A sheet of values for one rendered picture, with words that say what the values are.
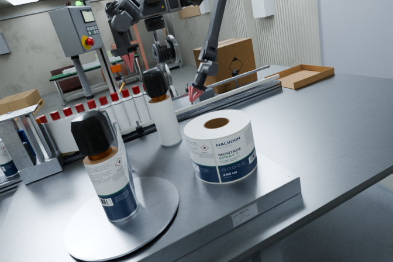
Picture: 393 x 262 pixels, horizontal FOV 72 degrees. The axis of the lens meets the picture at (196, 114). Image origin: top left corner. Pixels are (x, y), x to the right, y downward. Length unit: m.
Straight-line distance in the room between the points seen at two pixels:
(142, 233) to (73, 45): 0.85
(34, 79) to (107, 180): 9.40
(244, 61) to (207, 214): 1.19
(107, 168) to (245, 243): 0.37
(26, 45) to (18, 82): 1.18
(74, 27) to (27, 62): 8.77
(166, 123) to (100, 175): 0.41
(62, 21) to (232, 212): 0.99
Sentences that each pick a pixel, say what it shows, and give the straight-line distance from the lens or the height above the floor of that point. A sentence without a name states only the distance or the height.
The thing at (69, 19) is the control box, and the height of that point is 1.43.
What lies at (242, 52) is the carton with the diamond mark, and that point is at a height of 1.05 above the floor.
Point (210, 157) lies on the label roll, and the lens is 0.75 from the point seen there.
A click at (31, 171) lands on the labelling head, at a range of 1.23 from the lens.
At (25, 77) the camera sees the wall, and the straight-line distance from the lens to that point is 10.06.
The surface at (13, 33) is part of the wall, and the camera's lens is 10.03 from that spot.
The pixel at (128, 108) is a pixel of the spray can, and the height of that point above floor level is 1.00.
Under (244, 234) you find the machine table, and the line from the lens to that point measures 0.71.
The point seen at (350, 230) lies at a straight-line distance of 1.59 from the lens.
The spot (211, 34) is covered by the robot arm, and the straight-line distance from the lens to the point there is 1.40.
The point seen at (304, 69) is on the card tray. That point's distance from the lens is 1.93.
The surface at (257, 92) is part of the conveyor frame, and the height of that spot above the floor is 0.86.
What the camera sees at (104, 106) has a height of 1.05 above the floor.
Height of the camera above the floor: 1.34
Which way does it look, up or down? 20 degrees down
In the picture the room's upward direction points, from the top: 14 degrees counter-clockwise
